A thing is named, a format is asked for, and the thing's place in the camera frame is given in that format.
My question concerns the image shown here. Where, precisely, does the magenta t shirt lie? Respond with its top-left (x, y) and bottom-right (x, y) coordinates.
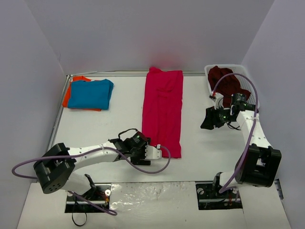
top-left (142, 67), bottom-right (183, 158)

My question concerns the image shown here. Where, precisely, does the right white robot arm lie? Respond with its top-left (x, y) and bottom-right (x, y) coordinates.
top-left (200, 93), bottom-right (282, 197)

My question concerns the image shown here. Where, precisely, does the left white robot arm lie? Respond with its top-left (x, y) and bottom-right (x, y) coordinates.
top-left (33, 131), bottom-right (161, 199)

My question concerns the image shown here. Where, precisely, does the dark red t shirt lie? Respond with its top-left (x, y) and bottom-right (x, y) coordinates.
top-left (208, 66), bottom-right (251, 107)

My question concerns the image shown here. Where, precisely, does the white plastic basket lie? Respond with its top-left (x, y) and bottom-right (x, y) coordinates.
top-left (204, 64), bottom-right (259, 106)

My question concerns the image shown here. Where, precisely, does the blue folded t shirt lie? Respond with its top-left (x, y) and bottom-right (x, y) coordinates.
top-left (67, 79), bottom-right (114, 110)

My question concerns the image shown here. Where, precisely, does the orange folded t shirt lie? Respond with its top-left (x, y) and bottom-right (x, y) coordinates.
top-left (62, 76), bottom-right (101, 112)

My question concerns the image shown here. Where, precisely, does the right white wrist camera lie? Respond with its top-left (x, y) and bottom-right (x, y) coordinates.
top-left (212, 93), bottom-right (224, 109)

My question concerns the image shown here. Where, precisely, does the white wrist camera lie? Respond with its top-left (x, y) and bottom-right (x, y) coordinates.
top-left (144, 144), bottom-right (162, 160)
top-left (212, 93), bottom-right (224, 109)

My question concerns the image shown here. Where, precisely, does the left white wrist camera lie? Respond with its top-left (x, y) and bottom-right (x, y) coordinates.
top-left (144, 144), bottom-right (162, 160)

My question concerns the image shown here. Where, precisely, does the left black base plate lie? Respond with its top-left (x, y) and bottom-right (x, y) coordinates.
top-left (64, 183), bottom-right (111, 214)

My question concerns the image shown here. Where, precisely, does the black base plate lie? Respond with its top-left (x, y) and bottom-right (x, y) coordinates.
top-left (195, 181), bottom-right (243, 210)
top-left (64, 183), bottom-right (111, 214)

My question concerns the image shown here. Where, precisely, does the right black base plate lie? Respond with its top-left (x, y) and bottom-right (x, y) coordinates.
top-left (195, 181), bottom-right (243, 210)

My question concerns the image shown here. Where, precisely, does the thin black cable loop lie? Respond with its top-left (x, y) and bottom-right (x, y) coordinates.
top-left (71, 209), bottom-right (88, 227)

